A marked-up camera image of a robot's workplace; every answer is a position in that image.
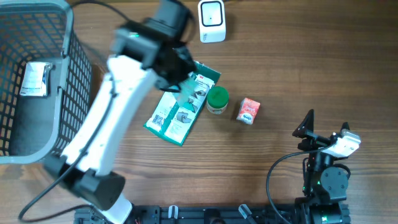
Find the green lid jar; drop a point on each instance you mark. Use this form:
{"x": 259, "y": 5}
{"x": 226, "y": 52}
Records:
{"x": 217, "y": 100}

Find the green 3M package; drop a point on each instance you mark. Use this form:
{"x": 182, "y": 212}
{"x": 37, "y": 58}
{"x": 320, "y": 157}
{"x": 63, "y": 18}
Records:
{"x": 176, "y": 113}

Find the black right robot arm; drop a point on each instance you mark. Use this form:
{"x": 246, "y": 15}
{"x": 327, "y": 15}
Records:
{"x": 325, "y": 181}

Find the red tissue pack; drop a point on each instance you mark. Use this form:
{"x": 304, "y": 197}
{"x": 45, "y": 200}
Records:
{"x": 248, "y": 111}

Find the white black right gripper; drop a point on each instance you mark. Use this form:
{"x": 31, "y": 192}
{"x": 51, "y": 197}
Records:
{"x": 305, "y": 129}

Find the white blue pouch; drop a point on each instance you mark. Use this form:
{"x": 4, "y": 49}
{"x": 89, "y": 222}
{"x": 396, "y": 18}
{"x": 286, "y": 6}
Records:
{"x": 36, "y": 79}

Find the grey plastic basket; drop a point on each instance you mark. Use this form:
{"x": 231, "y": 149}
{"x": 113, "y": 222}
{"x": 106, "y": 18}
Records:
{"x": 35, "y": 126}

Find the white barcode scanner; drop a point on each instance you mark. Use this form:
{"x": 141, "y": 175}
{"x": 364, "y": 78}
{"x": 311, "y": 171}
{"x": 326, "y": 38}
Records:
{"x": 212, "y": 22}

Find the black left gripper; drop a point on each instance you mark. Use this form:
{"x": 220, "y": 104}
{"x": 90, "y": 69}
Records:
{"x": 165, "y": 81}

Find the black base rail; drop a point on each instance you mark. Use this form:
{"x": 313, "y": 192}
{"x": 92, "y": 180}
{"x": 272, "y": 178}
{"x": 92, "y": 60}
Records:
{"x": 147, "y": 214}

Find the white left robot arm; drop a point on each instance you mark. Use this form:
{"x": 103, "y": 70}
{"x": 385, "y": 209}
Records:
{"x": 148, "y": 54}

